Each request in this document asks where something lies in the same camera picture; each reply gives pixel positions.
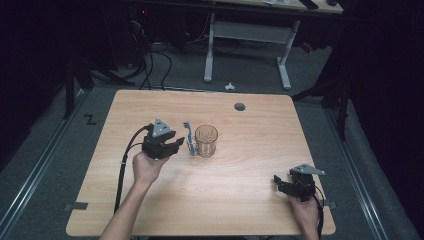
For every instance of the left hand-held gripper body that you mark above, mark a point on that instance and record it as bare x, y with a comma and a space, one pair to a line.
156, 141

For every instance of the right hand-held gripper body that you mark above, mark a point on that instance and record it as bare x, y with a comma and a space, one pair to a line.
301, 183

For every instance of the blue toothbrush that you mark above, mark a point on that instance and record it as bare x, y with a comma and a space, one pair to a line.
190, 140

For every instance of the clear glass cup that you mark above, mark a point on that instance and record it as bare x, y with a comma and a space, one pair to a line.
206, 141

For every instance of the person's left hand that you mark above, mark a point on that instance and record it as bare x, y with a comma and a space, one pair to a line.
146, 168

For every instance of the person's right hand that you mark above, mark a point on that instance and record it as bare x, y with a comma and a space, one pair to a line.
305, 213

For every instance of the grey tape strip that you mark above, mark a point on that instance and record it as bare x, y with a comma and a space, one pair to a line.
330, 203
76, 206

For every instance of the small white floor object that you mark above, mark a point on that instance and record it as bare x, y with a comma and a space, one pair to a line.
229, 87

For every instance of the black metal stand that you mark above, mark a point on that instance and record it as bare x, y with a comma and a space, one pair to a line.
69, 90
341, 110

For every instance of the dark computer tower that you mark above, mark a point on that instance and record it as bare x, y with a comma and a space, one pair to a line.
138, 33

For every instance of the white-legged desk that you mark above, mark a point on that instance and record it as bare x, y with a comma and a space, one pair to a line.
250, 31

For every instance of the metal floor rail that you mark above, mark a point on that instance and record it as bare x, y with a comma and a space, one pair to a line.
33, 173
360, 180

